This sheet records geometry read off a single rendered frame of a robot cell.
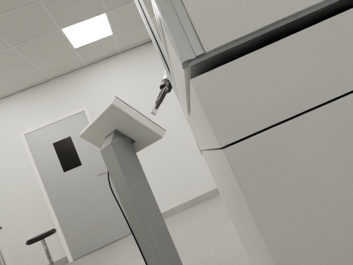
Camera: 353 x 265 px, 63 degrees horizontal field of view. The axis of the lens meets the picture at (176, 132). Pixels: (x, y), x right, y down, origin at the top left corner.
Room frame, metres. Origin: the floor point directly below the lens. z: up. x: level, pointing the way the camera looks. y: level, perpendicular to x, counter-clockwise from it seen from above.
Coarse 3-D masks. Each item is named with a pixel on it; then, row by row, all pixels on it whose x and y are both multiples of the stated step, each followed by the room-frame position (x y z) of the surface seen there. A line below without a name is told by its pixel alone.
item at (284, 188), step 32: (352, 96) 0.43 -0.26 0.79; (288, 128) 0.44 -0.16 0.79; (320, 128) 0.44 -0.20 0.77; (352, 128) 0.43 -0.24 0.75; (224, 160) 0.48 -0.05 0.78; (256, 160) 0.44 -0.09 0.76; (288, 160) 0.44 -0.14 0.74; (320, 160) 0.44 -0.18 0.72; (352, 160) 0.43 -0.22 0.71; (224, 192) 0.91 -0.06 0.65; (256, 192) 0.44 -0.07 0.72; (288, 192) 0.44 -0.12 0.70; (320, 192) 0.44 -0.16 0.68; (352, 192) 0.44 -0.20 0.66; (256, 224) 0.44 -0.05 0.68; (288, 224) 0.44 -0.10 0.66; (320, 224) 0.44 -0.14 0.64; (352, 224) 0.44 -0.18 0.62; (256, 256) 0.73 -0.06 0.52; (288, 256) 0.44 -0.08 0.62; (320, 256) 0.44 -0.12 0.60; (352, 256) 0.44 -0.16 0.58
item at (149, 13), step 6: (144, 0) 0.91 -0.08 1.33; (150, 0) 0.70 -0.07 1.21; (144, 6) 1.06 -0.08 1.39; (150, 6) 0.79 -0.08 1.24; (144, 12) 1.25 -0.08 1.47; (150, 12) 0.89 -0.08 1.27; (150, 18) 1.04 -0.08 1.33; (150, 24) 1.21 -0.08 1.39; (156, 24) 0.87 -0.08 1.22; (156, 30) 1.01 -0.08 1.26; (156, 36) 1.18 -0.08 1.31; (162, 48) 1.11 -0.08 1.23; (162, 54) 1.31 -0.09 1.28; (168, 66) 1.27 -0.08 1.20
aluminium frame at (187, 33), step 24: (168, 0) 0.44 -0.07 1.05; (192, 0) 0.44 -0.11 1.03; (216, 0) 0.44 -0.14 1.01; (240, 0) 0.44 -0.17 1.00; (264, 0) 0.44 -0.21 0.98; (288, 0) 0.44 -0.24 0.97; (312, 0) 0.44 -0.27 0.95; (168, 24) 0.44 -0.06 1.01; (192, 24) 0.44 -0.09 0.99; (216, 24) 0.44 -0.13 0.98; (240, 24) 0.44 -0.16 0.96; (264, 24) 0.44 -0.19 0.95; (168, 48) 0.61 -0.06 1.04; (192, 48) 0.44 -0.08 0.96; (216, 48) 0.44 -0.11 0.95; (168, 72) 1.35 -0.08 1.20
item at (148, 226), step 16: (112, 144) 1.48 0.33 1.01; (128, 144) 1.53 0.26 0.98; (112, 160) 1.51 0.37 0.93; (128, 160) 1.51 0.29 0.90; (112, 176) 1.57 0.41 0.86; (128, 176) 1.48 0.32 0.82; (144, 176) 1.54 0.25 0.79; (128, 192) 1.49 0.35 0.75; (144, 192) 1.52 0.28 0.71; (128, 208) 1.54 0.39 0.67; (144, 208) 1.49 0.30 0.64; (144, 224) 1.47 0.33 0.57; (160, 224) 1.52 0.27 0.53; (144, 240) 1.52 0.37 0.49; (160, 240) 1.50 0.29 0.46; (144, 256) 1.57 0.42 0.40; (160, 256) 1.48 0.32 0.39; (176, 256) 1.53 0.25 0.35
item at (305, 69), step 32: (320, 32) 0.43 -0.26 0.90; (352, 32) 0.43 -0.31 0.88; (256, 64) 0.44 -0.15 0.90; (288, 64) 0.44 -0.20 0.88; (320, 64) 0.43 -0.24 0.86; (352, 64) 0.43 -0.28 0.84; (192, 96) 0.52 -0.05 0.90; (224, 96) 0.44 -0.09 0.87; (256, 96) 0.44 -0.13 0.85; (288, 96) 0.44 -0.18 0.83; (320, 96) 0.43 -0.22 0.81; (192, 128) 1.17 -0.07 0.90; (224, 128) 0.44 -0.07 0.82; (256, 128) 0.44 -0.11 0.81
